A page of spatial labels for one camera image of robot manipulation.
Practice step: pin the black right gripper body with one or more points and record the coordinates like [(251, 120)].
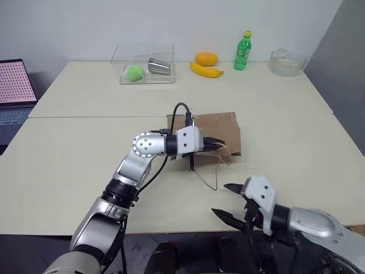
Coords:
[(252, 217)]

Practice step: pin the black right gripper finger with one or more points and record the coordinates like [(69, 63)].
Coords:
[(235, 188), (229, 218)]

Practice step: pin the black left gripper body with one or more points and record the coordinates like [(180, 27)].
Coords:
[(192, 163)]

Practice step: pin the brown paper bag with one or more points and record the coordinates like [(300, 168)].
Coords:
[(219, 128)]

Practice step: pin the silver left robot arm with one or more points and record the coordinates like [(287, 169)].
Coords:
[(145, 145)]

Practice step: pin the dark rounded shape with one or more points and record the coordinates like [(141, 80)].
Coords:
[(164, 258), (227, 254)]

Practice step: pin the yellow banana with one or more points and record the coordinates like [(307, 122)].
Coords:
[(206, 71)]

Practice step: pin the orange mango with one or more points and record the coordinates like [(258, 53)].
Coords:
[(206, 58)]

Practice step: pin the stainless steel cup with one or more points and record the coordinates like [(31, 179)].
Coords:
[(158, 66)]

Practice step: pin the green soda bottle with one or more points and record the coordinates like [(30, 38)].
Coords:
[(242, 51)]

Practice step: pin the green fuzzy ball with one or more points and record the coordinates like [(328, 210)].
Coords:
[(135, 73)]

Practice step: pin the clear plastic box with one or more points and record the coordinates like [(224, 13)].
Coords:
[(159, 51)]

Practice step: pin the clear glass bowl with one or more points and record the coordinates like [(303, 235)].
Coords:
[(286, 64)]

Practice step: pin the open laptop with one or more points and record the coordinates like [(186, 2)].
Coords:
[(14, 82)]

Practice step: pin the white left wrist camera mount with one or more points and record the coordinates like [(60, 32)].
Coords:
[(186, 140)]

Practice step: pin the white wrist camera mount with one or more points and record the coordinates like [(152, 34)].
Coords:
[(261, 191), (186, 140)]

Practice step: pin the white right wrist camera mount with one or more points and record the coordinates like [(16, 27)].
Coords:
[(261, 191)]

